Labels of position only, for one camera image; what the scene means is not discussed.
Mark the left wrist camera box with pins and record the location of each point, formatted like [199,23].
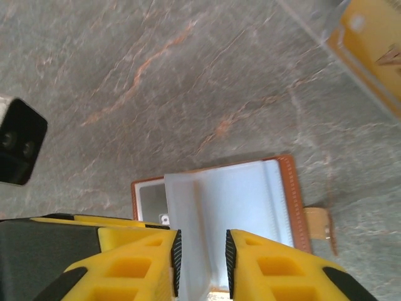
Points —
[18,141]

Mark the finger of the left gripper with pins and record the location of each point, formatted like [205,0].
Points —
[125,223]
[125,236]

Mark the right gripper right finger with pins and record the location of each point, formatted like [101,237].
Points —
[282,272]

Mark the clear plastic packet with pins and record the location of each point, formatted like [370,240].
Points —
[324,29]

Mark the brown leather card holder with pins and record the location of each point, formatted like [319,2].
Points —
[235,194]

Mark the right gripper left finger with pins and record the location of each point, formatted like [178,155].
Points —
[125,272]

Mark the gold card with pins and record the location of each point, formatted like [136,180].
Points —
[360,40]

